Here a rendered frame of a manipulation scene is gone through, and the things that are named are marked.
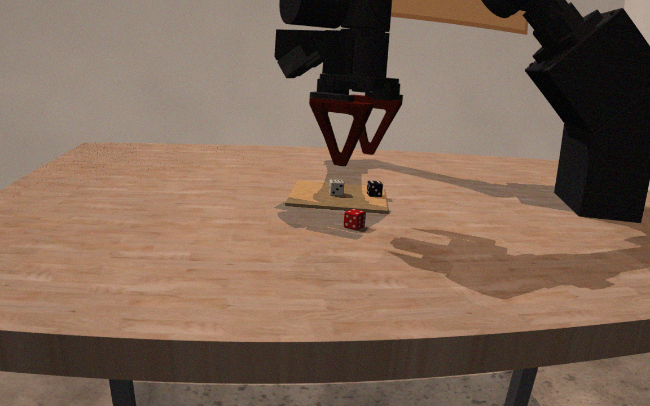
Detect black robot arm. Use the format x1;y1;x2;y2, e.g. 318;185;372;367
274;0;603;78

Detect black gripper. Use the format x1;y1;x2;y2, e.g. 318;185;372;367
309;29;403;166

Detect black die with white pips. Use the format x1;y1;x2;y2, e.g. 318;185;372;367
367;180;383;197

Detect orange flat mat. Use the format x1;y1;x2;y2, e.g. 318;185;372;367
285;180;388;214

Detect beige die with black pips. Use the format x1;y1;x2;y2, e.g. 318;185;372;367
329;179;344;196

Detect red dice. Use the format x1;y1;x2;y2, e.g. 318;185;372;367
344;209;366;230

